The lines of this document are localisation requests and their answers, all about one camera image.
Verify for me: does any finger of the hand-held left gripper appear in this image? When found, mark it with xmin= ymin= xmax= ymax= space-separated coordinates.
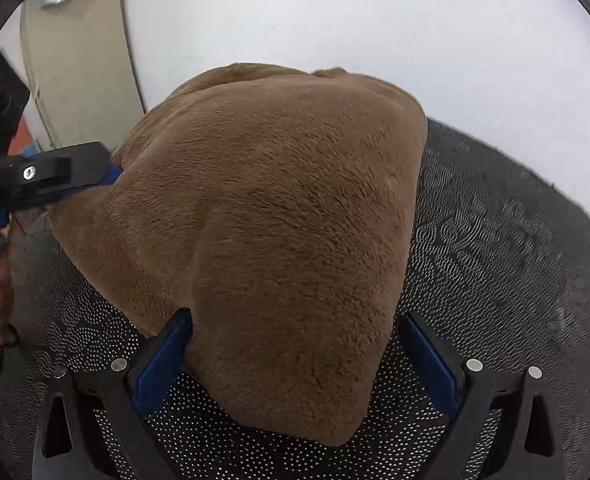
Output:
xmin=0 ymin=141 xmax=124 ymax=213

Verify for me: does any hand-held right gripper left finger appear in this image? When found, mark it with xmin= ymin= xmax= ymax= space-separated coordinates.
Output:
xmin=32 ymin=307 xmax=195 ymax=480

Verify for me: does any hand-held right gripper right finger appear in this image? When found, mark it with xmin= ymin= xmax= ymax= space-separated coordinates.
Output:
xmin=399 ymin=310 xmax=568 ymax=480

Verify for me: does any brown fleece garment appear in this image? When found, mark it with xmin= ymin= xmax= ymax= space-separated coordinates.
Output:
xmin=50 ymin=61 xmax=430 ymax=448

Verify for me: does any person's left hand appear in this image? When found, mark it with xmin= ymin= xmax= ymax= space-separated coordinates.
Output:
xmin=0 ymin=222 xmax=20 ymax=348

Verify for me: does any red and blue foam mat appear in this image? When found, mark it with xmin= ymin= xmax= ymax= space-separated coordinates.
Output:
xmin=6 ymin=110 xmax=43 ymax=158

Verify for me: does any beige cabinet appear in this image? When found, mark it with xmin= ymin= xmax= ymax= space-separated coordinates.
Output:
xmin=19 ymin=0 xmax=148 ymax=151

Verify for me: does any black dotted floral tablecloth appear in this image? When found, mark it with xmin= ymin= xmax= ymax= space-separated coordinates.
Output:
xmin=0 ymin=117 xmax=590 ymax=480

